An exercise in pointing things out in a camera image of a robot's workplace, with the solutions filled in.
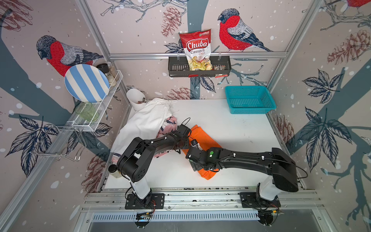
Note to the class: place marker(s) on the green glass bowl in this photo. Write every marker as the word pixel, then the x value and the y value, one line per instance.
pixel 87 111

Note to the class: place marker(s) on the chrome wire wall rack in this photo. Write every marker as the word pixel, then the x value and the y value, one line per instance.
pixel 60 142

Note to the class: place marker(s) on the dark lid spice jar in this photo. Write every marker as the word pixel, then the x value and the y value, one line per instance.
pixel 105 69

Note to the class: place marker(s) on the black wire wall basket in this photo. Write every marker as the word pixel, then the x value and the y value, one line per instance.
pixel 178 67

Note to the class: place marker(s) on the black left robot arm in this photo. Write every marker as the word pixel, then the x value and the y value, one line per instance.
pixel 136 159

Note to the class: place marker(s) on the pink patterned shorts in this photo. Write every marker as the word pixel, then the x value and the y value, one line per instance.
pixel 169 125

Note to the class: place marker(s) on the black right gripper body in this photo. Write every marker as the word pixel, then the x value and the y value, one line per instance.
pixel 196 168

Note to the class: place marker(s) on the red Chuba chips bag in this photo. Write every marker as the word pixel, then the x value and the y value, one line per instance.
pixel 197 48

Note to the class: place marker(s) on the white ceramic cup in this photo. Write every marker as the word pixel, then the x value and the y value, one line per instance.
pixel 136 98

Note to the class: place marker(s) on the orange shorts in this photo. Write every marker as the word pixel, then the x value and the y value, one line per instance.
pixel 206 142

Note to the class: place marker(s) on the teal plastic basket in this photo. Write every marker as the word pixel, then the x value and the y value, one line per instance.
pixel 249 100

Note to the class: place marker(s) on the blue white striped plate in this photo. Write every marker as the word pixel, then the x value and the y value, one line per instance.
pixel 87 83

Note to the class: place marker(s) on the white shorts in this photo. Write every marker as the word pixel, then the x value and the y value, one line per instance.
pixel 145 124

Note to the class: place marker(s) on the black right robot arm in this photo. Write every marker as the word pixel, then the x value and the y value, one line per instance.
pixel 280 169

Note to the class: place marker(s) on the black cap bottle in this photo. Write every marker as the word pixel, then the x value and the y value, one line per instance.
pixel 114 171

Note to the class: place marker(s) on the small snack packet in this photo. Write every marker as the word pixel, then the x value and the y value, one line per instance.
pixel 219 67

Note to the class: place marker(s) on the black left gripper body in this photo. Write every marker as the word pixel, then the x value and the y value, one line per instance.
pixel 185 143

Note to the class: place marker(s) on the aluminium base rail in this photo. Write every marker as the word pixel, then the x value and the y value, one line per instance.
pixel 230 204

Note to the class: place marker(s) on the clear acrylic wall shelf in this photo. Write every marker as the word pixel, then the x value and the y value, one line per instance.
pixel 78 123

